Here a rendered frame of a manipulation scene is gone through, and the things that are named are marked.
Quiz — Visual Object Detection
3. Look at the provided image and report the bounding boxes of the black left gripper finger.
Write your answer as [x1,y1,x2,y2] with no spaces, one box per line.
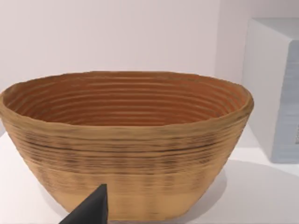
[58,183,108,224]

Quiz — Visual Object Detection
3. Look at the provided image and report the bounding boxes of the brown woven basket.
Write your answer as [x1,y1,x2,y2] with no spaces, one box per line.
[0,70,255,221]

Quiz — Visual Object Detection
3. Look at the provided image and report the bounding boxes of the pale grey cabinet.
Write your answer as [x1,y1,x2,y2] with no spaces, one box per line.
[241,17,299,165]

